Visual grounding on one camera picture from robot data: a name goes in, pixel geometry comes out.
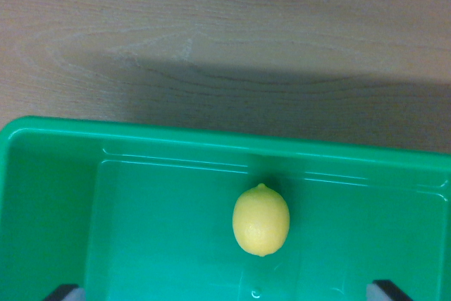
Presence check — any yellow lemon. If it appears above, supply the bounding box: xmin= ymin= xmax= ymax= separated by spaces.
xmin=232 ymin=183 xmax=291 ymax=257

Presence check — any green plastic bin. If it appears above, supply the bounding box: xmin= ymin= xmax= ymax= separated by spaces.
xmin=0 ymin=115 xmax=451 ymax=301

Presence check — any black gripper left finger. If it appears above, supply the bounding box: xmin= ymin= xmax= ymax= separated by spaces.
xmin=42 ymin=283 xmax=86 ymax=301

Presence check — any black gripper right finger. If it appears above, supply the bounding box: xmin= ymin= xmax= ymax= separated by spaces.
xmin=366 ymin=279 xmax=414 ymax=301

